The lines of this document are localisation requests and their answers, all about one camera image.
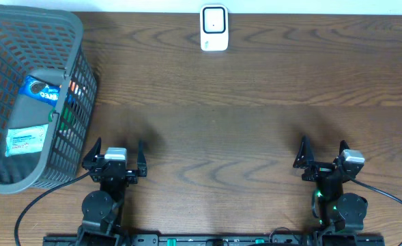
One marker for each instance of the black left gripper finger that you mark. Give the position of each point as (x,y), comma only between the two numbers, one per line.
(141,161)
(92,155)

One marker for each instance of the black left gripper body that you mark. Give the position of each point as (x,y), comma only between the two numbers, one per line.
(130,178)

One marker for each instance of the blue Oreo cookie pack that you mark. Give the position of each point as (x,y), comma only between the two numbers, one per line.
(39,90)

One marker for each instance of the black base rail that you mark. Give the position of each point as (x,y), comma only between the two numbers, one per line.
(155,240)

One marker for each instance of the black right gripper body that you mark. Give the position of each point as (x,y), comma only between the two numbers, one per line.
(319,171)

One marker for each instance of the green lid white jar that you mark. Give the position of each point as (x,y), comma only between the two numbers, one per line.
(68,121)

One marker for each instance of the white teal wet wipes pack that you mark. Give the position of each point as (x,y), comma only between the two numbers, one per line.
(25,140)

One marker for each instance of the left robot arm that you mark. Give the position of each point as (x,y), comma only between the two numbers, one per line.
(102,209)

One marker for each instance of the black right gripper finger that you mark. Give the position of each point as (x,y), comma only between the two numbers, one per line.
(305,156)
(343,146)

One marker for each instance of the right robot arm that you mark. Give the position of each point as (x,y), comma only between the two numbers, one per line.
(341,214)

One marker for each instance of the grey plastic mesh basket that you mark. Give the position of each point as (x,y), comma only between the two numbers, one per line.
(45,44)

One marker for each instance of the white barcode scanner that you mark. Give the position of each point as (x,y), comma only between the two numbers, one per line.
(214,28)

